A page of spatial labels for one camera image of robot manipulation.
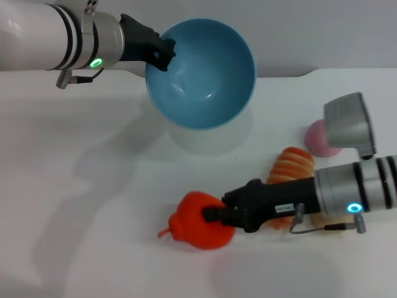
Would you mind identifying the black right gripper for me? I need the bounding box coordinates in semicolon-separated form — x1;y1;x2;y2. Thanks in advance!
202;177;320;234

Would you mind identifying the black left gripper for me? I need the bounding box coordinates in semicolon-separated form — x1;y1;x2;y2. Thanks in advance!
118;14;177;73

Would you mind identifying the orange fruit with stem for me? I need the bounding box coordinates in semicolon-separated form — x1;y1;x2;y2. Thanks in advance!
158;191;236;251

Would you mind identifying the blue bowl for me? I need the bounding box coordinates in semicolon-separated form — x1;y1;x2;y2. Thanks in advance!
145;18;257;130

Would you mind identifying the orange striped bread roll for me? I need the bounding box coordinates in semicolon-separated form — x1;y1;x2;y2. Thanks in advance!
265;147;315;231

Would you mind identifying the pink round bun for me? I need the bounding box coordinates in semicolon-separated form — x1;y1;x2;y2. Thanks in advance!
305;120;342;158

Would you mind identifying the left arm connector cable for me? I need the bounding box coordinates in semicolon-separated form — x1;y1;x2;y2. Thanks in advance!
55;66;105;90

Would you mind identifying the arm connector cable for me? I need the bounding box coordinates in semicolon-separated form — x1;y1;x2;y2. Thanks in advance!
55;66;105;90
289;203;367;234

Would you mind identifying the right arm connector cable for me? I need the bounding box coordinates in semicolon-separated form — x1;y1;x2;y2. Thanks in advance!
289;203;367;234

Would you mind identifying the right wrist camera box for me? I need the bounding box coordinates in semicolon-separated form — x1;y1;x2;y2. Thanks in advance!
323;92;378;160

